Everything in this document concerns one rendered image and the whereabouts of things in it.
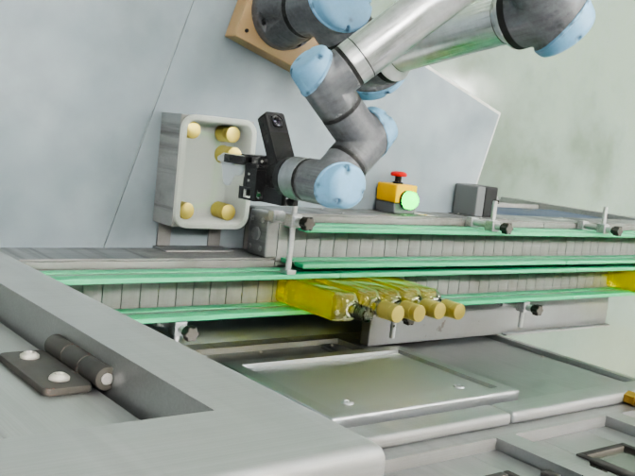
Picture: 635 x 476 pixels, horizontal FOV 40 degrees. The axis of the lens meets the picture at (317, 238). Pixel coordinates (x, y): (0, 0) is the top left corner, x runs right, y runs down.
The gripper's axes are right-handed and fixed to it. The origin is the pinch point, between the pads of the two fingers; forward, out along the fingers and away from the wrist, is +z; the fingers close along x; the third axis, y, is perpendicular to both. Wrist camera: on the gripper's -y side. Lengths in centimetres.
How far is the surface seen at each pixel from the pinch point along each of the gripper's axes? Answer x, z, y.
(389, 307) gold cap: 23.1, -23.6, 25.7
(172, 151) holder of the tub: -6.7, 10.9, 0.5
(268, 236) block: 12.5, 2.9, 16.2
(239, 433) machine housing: -76, -118, 3
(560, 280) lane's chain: 114, 3, 29
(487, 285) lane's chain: 83, 3, 29
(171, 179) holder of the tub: -6.8, 10.3, 6.0
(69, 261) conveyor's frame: -29.5, 4.1, 20.6
